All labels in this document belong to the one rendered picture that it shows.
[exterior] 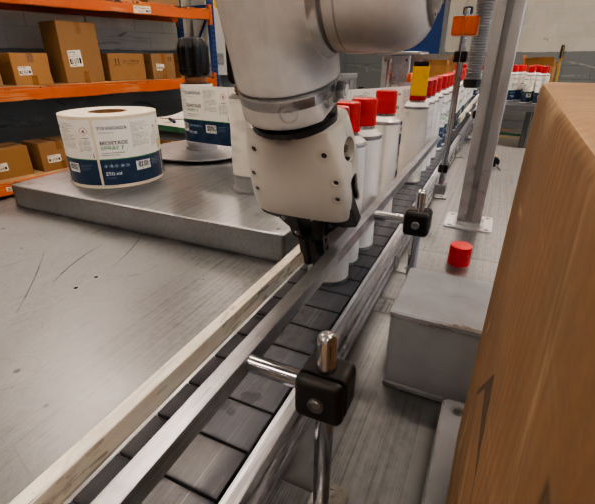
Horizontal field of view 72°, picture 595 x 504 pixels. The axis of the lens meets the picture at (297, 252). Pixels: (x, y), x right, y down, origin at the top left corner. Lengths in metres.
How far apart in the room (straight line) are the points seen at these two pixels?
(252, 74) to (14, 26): 4.90
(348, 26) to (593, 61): 8.08
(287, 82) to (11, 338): 0.45
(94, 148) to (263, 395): 0.71
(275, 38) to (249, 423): 0.28
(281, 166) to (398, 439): 0.26
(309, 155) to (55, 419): 0.33
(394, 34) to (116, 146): 0.74
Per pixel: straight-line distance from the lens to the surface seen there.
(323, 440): 0.28
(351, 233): 0.44
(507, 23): 0.83
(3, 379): 0.54
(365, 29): 0.28
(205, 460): 0.32
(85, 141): 0.96
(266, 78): 0.32
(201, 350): 0.36
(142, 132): 0.96
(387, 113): 0.68
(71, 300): 0.65
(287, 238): 0.66
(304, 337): 0.42
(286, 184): 0.38
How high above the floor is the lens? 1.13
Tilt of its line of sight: 26 degrees down
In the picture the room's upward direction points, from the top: straight up
